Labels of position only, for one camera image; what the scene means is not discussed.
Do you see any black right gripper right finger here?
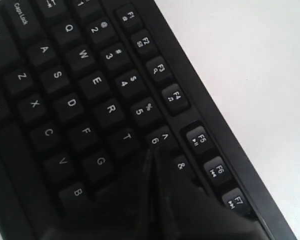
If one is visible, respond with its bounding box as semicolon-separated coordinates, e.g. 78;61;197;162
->
153;147;269;240

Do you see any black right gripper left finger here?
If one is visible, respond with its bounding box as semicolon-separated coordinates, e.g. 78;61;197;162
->
42;149;154;240

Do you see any black acer keyboard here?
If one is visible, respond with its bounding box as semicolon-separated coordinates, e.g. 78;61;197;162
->
0;0;295;240

